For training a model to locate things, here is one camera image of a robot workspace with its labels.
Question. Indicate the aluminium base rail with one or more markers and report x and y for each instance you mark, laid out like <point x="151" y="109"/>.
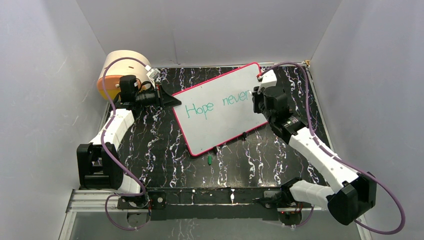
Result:
<point x="224" y="213"/>

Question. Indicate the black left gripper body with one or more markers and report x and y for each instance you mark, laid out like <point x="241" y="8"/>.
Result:
<point x="148" y="98"/>

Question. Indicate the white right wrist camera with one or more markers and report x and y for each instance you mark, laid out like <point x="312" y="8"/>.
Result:
<point x="266" y="79"/>

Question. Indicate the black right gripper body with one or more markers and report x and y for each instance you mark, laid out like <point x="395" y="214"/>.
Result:
<point x="258" y="104"/>

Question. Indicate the beige cylindrical drawer box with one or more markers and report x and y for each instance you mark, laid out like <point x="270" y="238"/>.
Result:
<point x="122" y="68"/>

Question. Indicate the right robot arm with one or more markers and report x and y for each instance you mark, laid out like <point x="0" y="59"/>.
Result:
<point x="349" y="193"/>

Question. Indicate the pink framed whiteboard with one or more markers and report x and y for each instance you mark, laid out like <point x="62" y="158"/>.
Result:
<point x="219" y="109"/>

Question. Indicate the green marker cap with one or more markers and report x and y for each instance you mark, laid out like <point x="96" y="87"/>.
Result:
<point x="209" y="160"/>

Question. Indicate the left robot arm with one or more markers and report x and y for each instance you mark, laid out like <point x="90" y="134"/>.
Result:
<point x="99" y="167"/>

